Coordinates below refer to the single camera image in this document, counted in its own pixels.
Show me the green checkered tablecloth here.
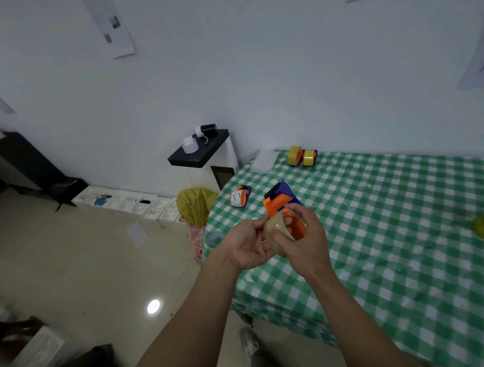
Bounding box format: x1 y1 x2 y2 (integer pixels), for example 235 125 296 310
200 150 484 367

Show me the pink plastic bag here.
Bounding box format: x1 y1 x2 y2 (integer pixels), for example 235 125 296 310
187 223 207 262

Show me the person's left hand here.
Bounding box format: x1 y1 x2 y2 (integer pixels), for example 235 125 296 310
223 217 279 271

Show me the white paper wall sign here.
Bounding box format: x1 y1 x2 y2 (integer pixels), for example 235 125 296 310
457 41 484 90

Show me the person's right forearm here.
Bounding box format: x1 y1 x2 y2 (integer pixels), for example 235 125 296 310
302 268 416 367

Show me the white foam pad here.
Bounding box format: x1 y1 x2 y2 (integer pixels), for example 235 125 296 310
251 149 279 174

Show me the person's left grey shoe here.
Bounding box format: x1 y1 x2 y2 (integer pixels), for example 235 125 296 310
238 327 262 360

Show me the person's left forearm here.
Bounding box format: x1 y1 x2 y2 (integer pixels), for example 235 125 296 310
136 246 243 367

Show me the white carton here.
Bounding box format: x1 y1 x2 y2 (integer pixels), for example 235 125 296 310
11 326 65 367

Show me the white cabinet with black top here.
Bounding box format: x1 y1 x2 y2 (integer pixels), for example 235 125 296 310
167 129 239 192

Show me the brown tape roll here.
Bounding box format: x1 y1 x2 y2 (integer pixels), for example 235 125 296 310
263 211 297 258

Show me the row of white boxes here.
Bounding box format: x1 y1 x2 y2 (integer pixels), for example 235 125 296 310
72 185 186 229

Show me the black chair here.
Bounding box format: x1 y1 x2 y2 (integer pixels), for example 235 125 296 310
0 131 88 212

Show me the yellow plastic bag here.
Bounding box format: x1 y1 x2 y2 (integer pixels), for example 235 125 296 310
175 188 219 227

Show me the person's right hand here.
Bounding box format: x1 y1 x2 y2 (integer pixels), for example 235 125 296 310
268 204 333 282

